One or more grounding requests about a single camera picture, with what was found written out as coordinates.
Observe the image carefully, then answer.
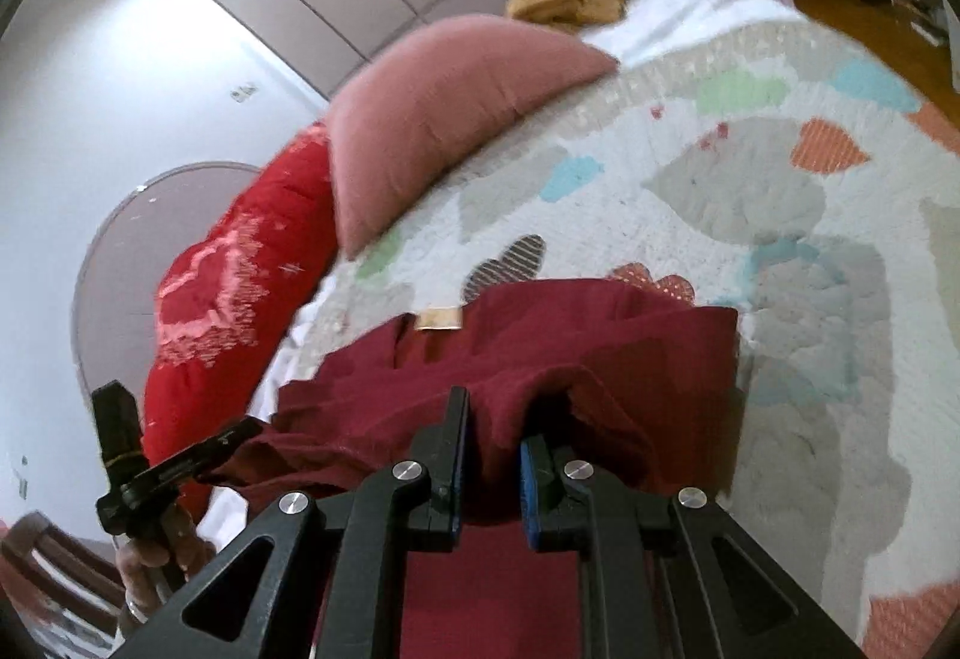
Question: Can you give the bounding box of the round lilac headboard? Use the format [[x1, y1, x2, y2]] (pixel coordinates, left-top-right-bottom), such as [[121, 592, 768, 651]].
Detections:
[[71, 160, 263, 420]]

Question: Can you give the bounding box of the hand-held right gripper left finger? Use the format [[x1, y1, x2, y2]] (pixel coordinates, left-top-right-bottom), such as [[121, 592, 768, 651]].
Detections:
[[112, 387, 472, 659]]

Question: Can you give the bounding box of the quilted patchwork bedspread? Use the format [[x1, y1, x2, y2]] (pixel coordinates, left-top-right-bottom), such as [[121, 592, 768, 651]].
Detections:
[[277, 21, 960, 659]]

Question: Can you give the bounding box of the person's left hand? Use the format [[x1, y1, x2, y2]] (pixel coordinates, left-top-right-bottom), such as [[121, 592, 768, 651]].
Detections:
[[112, 516, 220, 639]]

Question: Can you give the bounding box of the red embroidered pillow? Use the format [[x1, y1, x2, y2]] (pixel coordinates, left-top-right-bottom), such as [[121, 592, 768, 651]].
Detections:
[[142, 122, 346, 517]]

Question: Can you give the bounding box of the pink ribbed pillow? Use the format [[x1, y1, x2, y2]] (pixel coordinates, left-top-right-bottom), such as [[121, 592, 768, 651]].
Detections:
[[326, 14, 620, 259]]

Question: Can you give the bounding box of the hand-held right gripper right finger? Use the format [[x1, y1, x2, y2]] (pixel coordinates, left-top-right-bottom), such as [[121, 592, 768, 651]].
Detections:
[[520, 435, 875, 659]]

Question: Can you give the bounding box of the maroon sweater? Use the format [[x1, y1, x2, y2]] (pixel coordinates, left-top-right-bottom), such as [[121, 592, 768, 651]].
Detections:
[[202, 278, 743, 659]]

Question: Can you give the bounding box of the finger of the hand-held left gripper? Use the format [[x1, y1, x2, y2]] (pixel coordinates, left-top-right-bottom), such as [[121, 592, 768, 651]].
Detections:
[[90, 383, 145, 480], [135, 417, 263, 491]]

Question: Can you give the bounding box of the white bed sheet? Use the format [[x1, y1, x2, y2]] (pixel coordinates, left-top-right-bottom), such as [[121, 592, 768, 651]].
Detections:
[[577, 0, 796, 67]]

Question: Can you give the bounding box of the dark wooden chair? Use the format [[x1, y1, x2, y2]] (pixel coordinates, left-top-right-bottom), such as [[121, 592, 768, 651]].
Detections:
[[0, 511, 128, 639]]

